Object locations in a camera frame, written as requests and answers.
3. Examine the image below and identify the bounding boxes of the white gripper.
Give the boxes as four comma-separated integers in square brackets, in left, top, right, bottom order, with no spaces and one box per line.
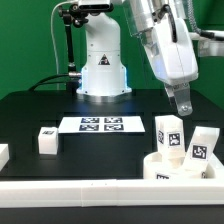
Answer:
[141,18,198,116]

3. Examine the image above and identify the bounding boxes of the white left fence piece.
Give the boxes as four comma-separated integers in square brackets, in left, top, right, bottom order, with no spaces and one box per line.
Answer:
[0,144,9,171]

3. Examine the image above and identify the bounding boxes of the black cables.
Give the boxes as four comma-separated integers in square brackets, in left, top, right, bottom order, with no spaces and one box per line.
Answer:
[27,73,72,92]

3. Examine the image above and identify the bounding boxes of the white front fence bar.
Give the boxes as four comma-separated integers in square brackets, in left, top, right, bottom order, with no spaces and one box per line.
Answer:
[0,179,224,208]

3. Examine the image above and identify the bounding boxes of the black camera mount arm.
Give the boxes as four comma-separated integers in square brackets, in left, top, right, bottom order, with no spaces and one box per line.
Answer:
[59,5,88,95]

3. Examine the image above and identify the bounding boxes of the white cable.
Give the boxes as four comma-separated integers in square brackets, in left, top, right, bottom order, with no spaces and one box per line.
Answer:
[50,0,78,91]

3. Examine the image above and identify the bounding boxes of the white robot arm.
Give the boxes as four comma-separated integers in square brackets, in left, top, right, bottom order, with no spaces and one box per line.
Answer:
[78,0,224,116]

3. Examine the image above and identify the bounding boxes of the white marker base plate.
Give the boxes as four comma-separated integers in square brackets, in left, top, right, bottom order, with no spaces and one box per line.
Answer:
[59,116,145,134]

